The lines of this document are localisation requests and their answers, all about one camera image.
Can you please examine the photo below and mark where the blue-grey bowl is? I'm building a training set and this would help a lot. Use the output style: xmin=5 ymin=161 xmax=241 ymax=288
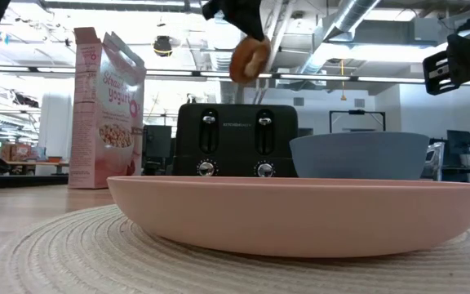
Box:
xmin=289 ymin=131 xmax=431 ymax=180

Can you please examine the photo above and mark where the black aluminium table frame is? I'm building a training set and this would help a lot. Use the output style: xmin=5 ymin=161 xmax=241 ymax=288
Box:
xmin=0 ymin=174 xmax=71 ymax=190

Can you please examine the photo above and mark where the wooden desk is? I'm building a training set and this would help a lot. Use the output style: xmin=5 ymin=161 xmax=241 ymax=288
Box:
xmin=6 ymin=160 xmax=71 ymax=176

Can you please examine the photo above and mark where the linear ceiling light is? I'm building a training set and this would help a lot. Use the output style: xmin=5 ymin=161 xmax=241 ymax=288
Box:
xmin=0 ymin=65 xmax=470 ymax=87

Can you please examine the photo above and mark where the white round plate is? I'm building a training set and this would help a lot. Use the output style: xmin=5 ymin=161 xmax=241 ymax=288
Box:
xmin=0 ymin=203 xmax=470 ymax=294

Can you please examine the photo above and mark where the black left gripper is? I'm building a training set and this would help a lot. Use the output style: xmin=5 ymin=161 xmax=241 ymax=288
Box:
xmin=201 ymin=0 xmax=268 ymax=41

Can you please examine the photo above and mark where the black ceiling dome camera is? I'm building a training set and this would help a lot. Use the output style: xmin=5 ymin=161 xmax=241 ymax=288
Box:
xmin=153 ymin=35 xmax=174 ymax=58

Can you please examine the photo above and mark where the black frame stand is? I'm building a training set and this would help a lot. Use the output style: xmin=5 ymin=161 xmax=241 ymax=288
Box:
xmin=328 ymin=109 xmax=387 ymax=134

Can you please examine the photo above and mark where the pink plate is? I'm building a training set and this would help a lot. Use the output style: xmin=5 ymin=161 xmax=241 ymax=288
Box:
xmin=106 ymin=175 xmax=470 ymax=259

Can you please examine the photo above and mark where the black four-slot toaster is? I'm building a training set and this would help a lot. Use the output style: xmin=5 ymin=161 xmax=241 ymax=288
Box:
xmin=172 ymin=103 xmax=299 ymax=178

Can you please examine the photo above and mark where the pink strawberry yogurt cereal box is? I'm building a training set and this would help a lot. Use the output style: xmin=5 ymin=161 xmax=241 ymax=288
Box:
xmin=67 ymin=26 xmax=148 ymax=190

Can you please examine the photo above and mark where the cardboard box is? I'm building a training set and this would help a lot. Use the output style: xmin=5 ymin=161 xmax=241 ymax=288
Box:
xmin=0 ymin=142 xmax=33 ymax=163

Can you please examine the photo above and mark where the toasted bagel half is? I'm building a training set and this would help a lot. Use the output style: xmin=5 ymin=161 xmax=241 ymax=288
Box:
xmin=228 ymin=35 xmax=272 ymax=85

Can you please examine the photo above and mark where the silver ventilation duct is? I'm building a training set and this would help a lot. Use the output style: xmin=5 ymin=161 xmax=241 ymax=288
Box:
xmin=295 ymin=0 xmax=383 ymax=82

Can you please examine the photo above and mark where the black computer monitor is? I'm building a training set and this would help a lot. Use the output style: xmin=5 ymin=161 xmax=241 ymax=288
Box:
xmin=142 ymin=124 xmax=174 ymax=175

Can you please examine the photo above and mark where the clear plastic container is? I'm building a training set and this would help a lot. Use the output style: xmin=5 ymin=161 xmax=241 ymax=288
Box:
xmin=421 ymin=141 xmax=446 ymax=181

